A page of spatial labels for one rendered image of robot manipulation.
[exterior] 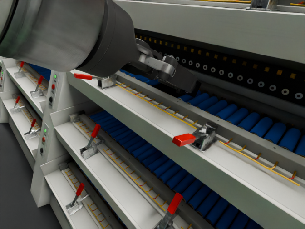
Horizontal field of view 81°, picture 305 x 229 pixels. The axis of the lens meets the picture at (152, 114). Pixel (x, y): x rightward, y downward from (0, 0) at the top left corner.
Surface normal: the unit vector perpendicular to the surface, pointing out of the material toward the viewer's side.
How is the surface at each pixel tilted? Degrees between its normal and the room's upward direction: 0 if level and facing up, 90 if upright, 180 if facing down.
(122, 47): 92
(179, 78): 90
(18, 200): 0
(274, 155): 113
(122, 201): 22
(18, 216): 0
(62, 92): 90
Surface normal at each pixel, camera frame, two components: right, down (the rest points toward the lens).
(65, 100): 0.69, 0.42
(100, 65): 0.31, 0.88
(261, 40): -0.72, 0.35
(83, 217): 0.05, -0.84
